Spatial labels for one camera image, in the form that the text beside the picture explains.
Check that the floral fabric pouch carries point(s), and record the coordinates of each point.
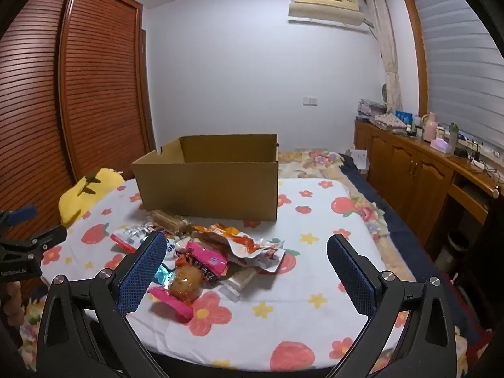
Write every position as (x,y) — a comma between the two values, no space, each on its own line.
(388,121)

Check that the beige curtain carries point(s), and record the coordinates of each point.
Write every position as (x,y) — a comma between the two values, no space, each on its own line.
(388,47)

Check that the white power strip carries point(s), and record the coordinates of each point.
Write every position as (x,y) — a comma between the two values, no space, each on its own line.
(474,163)

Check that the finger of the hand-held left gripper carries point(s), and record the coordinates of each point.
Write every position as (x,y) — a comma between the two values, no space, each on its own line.
(21,212)
(51,236)

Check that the red white snack packet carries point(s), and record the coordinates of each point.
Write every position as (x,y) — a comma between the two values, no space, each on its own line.
(122,242)

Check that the clear biscuit packet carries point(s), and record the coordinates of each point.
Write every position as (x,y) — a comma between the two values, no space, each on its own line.
(169,220)

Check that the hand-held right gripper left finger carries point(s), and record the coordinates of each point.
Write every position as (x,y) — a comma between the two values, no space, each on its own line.
(141,273)

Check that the wooden sideboard cabinet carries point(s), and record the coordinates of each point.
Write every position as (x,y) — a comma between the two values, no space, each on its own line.
(397,169)

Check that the pink snack packet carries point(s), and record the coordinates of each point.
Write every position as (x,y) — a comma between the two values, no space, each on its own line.
(204,260)

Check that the yellow plush toy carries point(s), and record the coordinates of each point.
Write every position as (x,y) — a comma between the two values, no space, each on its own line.
(90,193)

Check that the small white fan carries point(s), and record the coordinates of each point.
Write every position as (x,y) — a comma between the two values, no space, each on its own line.
(384,94)

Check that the white blue snack pouch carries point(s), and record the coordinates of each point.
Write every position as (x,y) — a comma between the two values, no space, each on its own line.
(173,248)

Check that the small orange snack packet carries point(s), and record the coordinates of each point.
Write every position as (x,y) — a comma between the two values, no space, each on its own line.
(185,262)

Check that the teal wrapped candy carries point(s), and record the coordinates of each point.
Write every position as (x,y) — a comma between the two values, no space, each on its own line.
(162,275)

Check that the pink tissue box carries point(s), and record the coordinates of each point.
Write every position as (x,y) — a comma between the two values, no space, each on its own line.
(441,145)

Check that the pink kettle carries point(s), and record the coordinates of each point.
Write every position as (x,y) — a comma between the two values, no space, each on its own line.
(428,128)

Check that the white paper bags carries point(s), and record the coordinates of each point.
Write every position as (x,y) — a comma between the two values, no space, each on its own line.
(358,159)

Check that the grey window blind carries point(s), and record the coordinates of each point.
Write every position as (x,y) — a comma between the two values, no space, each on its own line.
(456,67)

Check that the silver snack packet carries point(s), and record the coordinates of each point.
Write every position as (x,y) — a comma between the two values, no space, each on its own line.
(136,231)

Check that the brown cardboard box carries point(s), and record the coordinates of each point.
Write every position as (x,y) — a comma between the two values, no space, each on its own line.
(204,189)

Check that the orange white snack packet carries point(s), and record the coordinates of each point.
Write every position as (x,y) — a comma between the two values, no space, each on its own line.
(252,250)

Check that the white wall switch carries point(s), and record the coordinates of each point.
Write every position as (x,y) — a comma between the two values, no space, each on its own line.
(310,101)

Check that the blue box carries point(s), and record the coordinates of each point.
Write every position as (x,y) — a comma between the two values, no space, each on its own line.
(403,118)

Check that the person's left hand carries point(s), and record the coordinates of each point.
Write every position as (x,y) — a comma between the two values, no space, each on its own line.
(13,303)

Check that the green capped bottle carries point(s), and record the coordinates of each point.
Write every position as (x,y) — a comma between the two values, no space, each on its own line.
(453,136)

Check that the purple cloth bag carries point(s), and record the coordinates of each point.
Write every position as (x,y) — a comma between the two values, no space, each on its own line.
(370,110)

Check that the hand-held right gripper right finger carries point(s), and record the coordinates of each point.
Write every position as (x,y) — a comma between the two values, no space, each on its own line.
(350,279)

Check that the clear plastic snack packet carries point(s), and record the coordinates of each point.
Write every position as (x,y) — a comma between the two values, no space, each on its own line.
(240,279)

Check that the white strawberry print sheet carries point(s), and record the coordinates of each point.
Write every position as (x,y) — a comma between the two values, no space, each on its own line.
(334,244)

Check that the dark trash bin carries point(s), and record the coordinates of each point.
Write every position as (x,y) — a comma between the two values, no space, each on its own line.
(453,256)

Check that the brown egg snack packet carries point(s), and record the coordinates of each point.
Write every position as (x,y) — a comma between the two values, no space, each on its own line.
(185,283)

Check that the wall air conditioner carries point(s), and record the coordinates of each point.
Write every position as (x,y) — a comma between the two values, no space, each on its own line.
(323,8)

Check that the floral quilt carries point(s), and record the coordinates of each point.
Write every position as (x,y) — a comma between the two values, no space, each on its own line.
(315,161)

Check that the wooden louvered wardrobe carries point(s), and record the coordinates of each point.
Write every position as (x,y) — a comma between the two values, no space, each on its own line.
(98,86)

